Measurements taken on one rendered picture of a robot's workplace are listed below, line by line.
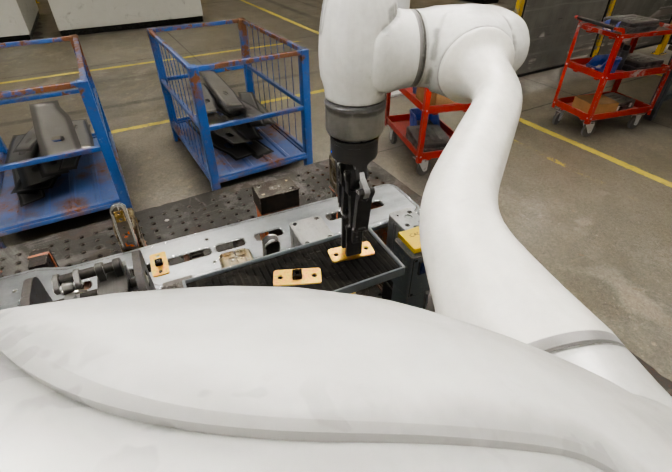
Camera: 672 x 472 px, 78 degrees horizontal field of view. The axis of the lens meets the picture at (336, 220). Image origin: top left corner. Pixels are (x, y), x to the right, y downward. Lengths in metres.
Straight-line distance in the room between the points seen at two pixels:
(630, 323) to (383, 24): 2.28
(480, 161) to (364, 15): 0.26
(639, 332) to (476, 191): 2.31
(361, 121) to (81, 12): 8.26
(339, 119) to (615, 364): 0.46
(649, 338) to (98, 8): 8.46
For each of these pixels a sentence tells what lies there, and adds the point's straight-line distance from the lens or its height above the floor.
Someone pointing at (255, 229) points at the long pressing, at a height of 1.00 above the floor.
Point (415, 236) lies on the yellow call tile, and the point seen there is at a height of 1.16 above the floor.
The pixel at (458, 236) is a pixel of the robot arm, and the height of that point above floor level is 1.50.
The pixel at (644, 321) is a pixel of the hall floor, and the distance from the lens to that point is 2.69.
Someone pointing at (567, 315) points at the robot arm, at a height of 1.51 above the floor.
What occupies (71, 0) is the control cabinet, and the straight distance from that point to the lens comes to 8.72.
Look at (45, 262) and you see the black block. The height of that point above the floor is 0.99.
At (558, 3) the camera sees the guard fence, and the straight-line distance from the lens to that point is 5.67.
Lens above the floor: 1.68
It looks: 37 degrees down
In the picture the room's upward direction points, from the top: straight up
